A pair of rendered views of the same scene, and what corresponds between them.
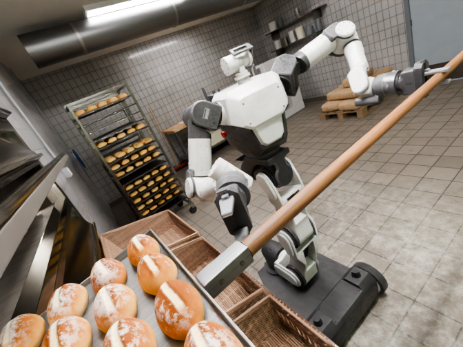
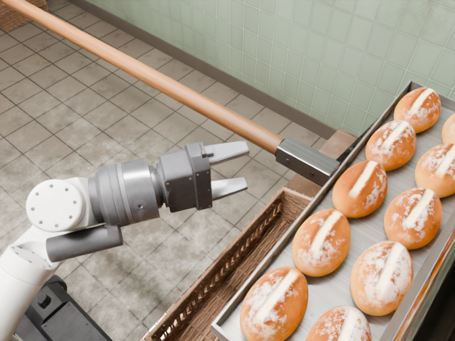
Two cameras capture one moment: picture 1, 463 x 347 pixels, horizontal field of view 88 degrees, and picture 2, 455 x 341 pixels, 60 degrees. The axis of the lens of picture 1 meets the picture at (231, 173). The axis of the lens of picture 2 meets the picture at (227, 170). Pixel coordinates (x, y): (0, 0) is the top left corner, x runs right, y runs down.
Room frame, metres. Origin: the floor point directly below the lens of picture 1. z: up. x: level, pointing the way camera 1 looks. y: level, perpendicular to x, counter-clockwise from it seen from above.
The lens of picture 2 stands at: (0.58, 0.38, 1.64)
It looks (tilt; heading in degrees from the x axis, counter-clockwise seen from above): 50 degrees down; 246
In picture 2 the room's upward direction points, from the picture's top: straight up
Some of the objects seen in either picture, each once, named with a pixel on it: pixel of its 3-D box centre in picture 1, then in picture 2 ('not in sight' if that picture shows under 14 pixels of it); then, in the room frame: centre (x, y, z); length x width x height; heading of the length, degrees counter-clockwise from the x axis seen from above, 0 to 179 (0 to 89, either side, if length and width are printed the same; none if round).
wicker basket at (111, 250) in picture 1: (151, 242); not in sight; (1.35, 0.65, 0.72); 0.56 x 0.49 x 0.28; 27
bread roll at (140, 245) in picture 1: (141, 248); (275, 301); (0.46, 0.24, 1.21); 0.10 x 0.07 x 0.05; 28
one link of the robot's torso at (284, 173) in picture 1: (263, 166); not in sight; (1.08, -0.16, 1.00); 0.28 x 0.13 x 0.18; 25
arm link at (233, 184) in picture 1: (233, 200); (166, 183); (0.51, 0.02, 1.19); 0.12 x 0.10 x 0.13; 172
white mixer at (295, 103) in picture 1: (275, 89); not in sight; (5.76, -1.76, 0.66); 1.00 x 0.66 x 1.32; 116
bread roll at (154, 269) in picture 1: (154, 270); (323, 237); (0.36, 0.20, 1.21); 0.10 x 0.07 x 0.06; 30
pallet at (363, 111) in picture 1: (358, 101); not in sight; (4.21, -2.68, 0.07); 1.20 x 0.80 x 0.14; 116
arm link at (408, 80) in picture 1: (406, 81); not in sight; (0.81, -0.70, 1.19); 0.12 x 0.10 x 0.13; 25
